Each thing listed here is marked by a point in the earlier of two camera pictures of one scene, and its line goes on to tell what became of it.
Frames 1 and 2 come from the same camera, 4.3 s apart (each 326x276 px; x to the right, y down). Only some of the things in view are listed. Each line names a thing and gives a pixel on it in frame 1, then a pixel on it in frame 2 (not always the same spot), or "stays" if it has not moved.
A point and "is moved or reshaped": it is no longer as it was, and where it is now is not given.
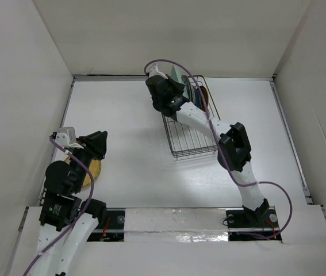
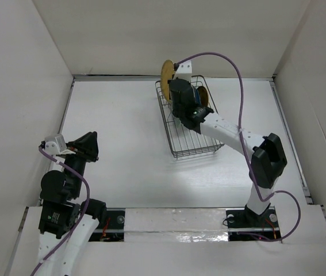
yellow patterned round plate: (205, 97) stays
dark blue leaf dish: (197, 98) stays
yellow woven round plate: (95, 169) is moved or reshaped
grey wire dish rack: (185, 142) stays
